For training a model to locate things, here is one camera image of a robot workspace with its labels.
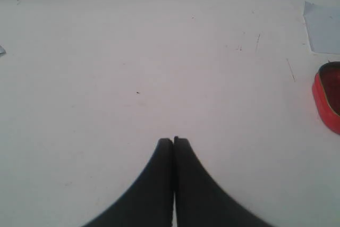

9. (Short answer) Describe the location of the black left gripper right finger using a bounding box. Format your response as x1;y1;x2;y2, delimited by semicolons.
174;137;270;226

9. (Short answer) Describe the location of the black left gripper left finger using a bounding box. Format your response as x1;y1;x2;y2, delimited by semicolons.
85;138;174;226

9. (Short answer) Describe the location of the red ink tin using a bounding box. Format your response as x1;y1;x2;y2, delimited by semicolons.
312;61;339;134

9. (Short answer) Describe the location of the white paper sheet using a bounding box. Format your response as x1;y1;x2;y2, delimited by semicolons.
303;2;339;54

